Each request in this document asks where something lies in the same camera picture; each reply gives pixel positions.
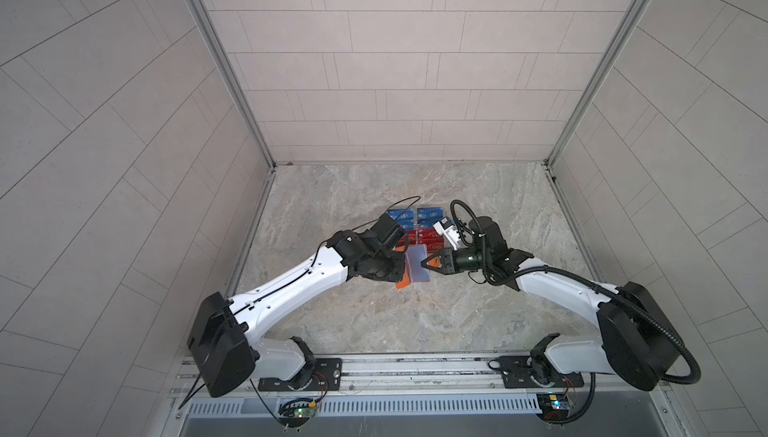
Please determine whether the orange leather card holder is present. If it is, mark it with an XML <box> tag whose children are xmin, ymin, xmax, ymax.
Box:
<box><xmin>395</xmin><ymin>244</ymin><xmax>430</xmax><ymax>290</ymax></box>

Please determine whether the clear acrylic card display stand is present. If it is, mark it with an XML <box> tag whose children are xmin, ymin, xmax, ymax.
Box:
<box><xmin>386</xmin><ymin>207</ymin><xmax>446</xmax><ymax>252</ymax></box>

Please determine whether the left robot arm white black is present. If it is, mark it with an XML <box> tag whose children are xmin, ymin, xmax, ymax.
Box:
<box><xmin>187</xmin><ymin>214</ymin><xmax>407</xmax><ymax>398</ymax></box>

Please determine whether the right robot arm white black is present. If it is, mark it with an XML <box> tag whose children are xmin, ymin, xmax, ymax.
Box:
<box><xmin>421</xmin><ymin>217</ymin><xmax>701</xmax><ymax>391</ymax></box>

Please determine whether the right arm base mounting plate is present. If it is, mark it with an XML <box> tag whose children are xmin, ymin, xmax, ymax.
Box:
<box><xmin>487</xmin><ymin>355</ymin><xmax>584</xmax><ymax>389</ymax></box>

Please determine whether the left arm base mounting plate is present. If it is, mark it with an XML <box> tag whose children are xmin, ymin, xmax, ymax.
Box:
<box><xmin>257</xmin><ymin>358</ymin><xmax>342</xmax><ymax>392</ymax></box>

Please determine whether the blue vip card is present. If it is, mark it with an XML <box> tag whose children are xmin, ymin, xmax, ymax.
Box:
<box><xmin>417</xmin><ymin>218</ymin><xmax>440</xmax><ymax>229</ymax></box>
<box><xmin>416</xmin><ymin>207</ymin><xmax>444</xmax><ymax>220</ymax></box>
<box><xmin>397</xmin><ymin>220</ymin><xmax>415</xmax><ymax>231</ymax></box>
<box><xmin>386</xmin><ymin>209</ymin><xmax>414</xmax><ymax>222</ymax></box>

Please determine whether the blue VIP card back left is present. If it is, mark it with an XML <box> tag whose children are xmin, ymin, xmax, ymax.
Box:
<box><xmin>386</xmin><ymin>209</ymin><xmax>414</xmax><ymax>222</ymax></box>

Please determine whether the blue VIP card back right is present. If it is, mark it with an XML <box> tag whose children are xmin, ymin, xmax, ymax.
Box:
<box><xmin>416</xmin><ymin>207</ymin><xmax>444</xmax><ymax>220</ymax></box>

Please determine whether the right green circuit board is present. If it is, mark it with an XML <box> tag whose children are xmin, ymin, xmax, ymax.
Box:
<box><xmin>536</xmin><ymin>393</ymin><xmax>572</xmax><ymax>422</ymax></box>

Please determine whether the green circuit board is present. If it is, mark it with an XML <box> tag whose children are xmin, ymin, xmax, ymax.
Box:
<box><xmin>536</xmin><ymin>393</ymin><xmax>572</xmax><ymax>422</ymax></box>
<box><xmin>277</xmin><ymin>398</ymin><xmax>320</xmax><ymax>428</ymax></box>

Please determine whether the left green circuit board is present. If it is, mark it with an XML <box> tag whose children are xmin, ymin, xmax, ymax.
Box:
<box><xmin>277</xmin><ymin>398</ymin><xmax>320</xmax><ymax>428</ymax></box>

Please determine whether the black corrugated cable conduit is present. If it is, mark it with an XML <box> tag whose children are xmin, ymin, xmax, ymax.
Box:
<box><xmin>449</xmin><ymin>199</ymin><xmax>702</xmax><ymax>425</ymax></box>

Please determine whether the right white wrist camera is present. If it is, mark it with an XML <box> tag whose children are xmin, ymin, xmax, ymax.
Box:
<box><xmin>433</xmin><ymin>217</ymin><xmax>466</xmax><ymax>250</ymax></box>

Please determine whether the aluminium mounting rail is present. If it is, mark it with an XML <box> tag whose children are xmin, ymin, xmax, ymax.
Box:
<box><xmin>167</xmin><ymin>348</ymin><xmax>671</xmax><ymax>401</ymax></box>

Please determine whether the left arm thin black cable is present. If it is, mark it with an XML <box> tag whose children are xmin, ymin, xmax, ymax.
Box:
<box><xmin>177</xmin><ymin>195</ymin><xmax>422</xmax><ymax>412</ymax></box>

